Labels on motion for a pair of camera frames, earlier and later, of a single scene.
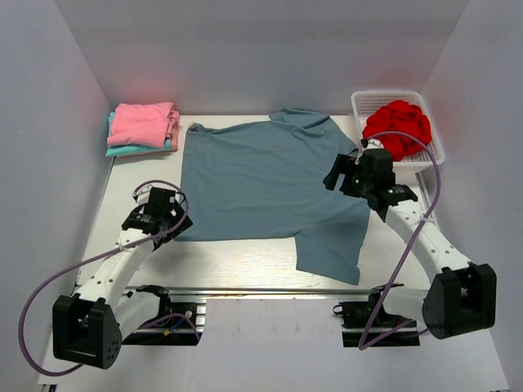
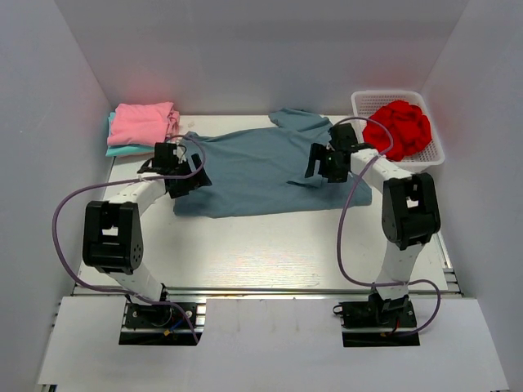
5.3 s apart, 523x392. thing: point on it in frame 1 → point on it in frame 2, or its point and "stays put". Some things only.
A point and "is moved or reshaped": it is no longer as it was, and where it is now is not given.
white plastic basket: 363,101 stays put
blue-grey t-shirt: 268,179 is moved or reshaped
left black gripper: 185,225 → 198,180
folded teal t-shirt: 130,149 stays put
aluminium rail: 255,291 stays put
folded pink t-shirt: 142,125 stays put
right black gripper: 342,162 → 319,152
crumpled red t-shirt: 399,116 stays put
